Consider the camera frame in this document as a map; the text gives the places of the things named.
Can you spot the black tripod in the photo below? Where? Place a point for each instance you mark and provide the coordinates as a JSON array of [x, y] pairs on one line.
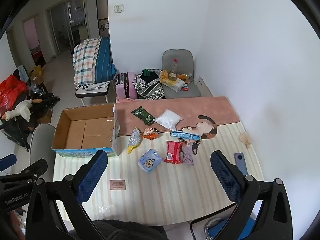
[[46, 100]]

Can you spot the yellow plastic bag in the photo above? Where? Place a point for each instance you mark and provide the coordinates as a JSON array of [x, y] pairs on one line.
[[163, 76]]

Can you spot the orange snack packet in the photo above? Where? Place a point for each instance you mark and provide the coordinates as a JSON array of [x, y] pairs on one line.
[[150, 133]]

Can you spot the dark fleece clothing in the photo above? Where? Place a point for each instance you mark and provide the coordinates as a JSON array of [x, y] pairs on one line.
[[112, 231]]

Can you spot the orange snack bag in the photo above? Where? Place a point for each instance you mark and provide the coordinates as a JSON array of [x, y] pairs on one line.
[[185, 77]]

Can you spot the blue chair seat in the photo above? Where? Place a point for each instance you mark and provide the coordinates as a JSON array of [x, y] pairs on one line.
[[246, 227]]

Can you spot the grey-blue phone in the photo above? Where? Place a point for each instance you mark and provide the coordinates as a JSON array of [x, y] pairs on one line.
[[240, 162]]

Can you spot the silver and yellow scouring sponge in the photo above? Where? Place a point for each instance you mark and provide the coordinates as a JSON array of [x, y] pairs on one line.
[[134, 138]]

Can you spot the white light switch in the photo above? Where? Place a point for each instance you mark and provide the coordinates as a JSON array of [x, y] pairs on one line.
[[119, 8]]

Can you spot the white goose plush toy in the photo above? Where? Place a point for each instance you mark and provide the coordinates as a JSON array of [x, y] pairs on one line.
[[23, 108]]

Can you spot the white wrapped box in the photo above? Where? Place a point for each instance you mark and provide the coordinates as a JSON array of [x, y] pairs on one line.
[[175, 85]]

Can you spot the clear plastic bottle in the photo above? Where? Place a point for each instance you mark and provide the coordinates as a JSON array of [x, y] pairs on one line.
[[175, 67]]

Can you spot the green snack packet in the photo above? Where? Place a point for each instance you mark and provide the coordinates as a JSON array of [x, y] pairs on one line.
[[143, 115]]

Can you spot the blue cartoon tissue pack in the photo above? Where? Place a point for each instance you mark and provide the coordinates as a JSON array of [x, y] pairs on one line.
[[148, 161]]

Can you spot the striped tablecloth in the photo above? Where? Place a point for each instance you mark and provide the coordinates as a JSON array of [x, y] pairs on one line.
[[175, 192]]

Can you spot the pink suitcase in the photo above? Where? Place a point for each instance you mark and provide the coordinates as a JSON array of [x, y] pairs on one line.
[[127, 90]]

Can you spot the small pink card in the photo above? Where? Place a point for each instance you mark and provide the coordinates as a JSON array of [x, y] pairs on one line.
[[117, 185]]

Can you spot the pink cat mat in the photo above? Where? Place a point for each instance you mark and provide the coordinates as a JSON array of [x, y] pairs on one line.
[[212, 107]]

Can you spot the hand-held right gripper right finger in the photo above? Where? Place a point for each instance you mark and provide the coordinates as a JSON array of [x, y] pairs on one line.
[[225, 180]]

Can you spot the white soft plastic bag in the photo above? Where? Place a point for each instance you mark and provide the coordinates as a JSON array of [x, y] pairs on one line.
[[168, 120]]

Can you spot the grey cushioned chair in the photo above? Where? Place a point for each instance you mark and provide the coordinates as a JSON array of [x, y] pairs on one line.
[[178, 55]]

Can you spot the light blue cloth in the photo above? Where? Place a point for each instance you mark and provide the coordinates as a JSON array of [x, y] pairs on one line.
[[23, 73]]

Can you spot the black bag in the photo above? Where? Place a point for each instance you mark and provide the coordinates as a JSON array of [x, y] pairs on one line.
[[17, 132]]

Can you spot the glass sliding door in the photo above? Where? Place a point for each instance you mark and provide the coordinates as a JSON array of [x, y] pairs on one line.
[[67, 22]]

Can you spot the small brown cardboard box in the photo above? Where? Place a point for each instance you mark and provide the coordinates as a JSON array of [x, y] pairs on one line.
[[46, 116]]

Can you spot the blue packet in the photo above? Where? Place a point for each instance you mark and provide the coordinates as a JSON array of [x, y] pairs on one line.
[[183, 135]]

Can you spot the purple knotted cloth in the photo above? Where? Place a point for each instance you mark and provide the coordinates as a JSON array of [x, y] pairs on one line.
[[187, 155]]

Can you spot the red packet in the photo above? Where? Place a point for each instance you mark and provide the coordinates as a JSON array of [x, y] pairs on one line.
[[173, 152]]

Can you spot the black clothes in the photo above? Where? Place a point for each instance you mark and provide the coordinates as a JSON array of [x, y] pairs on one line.
[[150, 76]]

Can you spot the white checked cloth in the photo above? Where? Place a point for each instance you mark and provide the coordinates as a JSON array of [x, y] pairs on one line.
[[90, 86]]

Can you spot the plaid quilt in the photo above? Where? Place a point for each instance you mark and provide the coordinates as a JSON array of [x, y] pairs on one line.
[[85, 60]]

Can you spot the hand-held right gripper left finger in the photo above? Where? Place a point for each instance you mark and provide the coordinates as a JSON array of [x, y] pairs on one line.
[[92, 177]]

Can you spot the patterned tote bag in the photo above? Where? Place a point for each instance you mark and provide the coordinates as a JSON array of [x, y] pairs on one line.
[[150, 90]]

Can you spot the light grey chair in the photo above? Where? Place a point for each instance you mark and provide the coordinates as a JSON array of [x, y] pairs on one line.
[[41, 140]]

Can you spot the white panel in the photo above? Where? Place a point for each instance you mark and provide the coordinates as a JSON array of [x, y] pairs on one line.
[[204, 86]]

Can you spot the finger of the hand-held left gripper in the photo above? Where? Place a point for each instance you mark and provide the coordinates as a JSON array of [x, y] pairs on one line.
[[7, 162], [35, 168]]

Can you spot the red plastic bag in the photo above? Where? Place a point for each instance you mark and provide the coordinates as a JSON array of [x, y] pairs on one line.
[[11, 91]]

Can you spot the blue striped quilt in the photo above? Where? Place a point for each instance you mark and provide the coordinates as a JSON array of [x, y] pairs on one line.
[[105, 60]]

